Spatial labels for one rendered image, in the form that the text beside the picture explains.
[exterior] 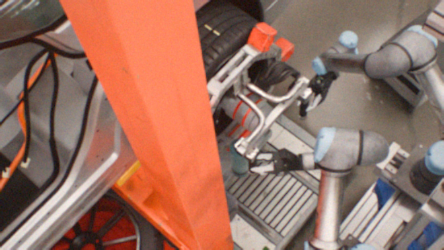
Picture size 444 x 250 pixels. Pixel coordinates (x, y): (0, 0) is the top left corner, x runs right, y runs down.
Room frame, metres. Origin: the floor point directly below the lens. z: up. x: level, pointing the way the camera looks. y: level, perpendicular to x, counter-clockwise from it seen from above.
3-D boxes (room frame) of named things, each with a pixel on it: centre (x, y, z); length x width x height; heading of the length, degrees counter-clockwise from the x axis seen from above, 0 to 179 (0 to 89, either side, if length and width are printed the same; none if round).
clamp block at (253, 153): (0.91, -0.09, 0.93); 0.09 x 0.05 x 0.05; 41
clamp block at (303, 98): (1.14, -0.34, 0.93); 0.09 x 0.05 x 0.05; 41
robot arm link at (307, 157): (0.88, -0.33, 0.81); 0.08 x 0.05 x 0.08; 176
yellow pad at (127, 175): (1.02, 0.47, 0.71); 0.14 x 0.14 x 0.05; 41
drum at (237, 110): (1.12, -0.12, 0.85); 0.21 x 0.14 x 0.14; 41
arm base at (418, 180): (0.73, -0.79, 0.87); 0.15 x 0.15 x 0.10
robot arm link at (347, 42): (1.31, -0.56, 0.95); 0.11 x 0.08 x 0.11; 122
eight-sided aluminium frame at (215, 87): (1.18, -0.08, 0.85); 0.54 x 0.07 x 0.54; 131
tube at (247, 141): (1.02, -0.08, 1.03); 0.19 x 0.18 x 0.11; 41
